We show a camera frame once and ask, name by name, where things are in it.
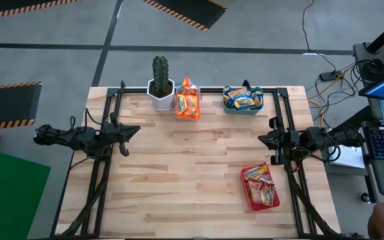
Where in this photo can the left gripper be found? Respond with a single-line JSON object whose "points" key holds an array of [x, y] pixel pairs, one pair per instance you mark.
{"points": [[113, 133]]}

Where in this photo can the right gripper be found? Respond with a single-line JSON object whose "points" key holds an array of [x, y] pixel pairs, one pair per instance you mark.
{"points": [[283, 140]]}

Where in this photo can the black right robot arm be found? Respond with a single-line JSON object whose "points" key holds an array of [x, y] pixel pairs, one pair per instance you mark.
{"points": [[315, 140]]}

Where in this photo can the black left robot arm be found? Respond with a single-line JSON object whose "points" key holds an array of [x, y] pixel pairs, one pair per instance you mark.
{"points": [[62, 136]]}

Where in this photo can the teal plastic bin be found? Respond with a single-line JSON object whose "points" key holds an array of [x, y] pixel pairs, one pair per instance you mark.
{"points": [[242, 112]]}

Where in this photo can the clear plastic bin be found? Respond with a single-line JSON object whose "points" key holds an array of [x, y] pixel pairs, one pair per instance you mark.
{"points": [[178, 89]]}

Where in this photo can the green cactus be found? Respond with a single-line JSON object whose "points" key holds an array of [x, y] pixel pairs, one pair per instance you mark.
{"points": [[160, 75]]}

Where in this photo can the red plastic bin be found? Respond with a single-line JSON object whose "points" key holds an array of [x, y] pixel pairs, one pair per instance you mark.
{"points": [[255, 206]]}

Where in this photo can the white paper sheet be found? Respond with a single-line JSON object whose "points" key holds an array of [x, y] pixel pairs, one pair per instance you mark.
{"points": [[348, 160]]}

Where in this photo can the black power adapter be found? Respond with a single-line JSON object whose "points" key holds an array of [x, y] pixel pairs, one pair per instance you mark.
{"points": [[330, 76]]}

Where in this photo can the black caster wheel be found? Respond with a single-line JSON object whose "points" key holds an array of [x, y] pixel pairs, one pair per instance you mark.
{"points": [[365, 197]]}

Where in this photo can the black hazard-striped floor mat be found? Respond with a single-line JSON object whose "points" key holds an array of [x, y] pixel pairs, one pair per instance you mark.
{"points": [[192, 10], [12, 6], [5, 103]]}

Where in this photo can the green floor mat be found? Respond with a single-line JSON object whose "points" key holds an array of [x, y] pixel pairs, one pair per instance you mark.
{"points": [[8, 200]]}

